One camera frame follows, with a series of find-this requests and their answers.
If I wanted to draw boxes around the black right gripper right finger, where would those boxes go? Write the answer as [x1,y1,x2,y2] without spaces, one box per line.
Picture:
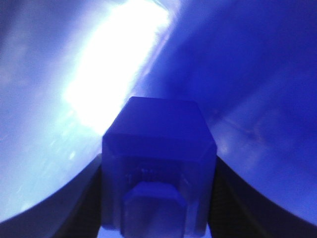
[209,157,317,238]

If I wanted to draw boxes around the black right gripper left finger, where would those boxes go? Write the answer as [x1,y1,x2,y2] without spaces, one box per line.
[0,155,102,238]

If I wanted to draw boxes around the blue square plastic bottle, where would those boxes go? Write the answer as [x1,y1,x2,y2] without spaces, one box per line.
[101,97,217,238]

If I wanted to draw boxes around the large blue plastic tote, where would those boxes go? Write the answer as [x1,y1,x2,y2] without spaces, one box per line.
[0,0,317,238]

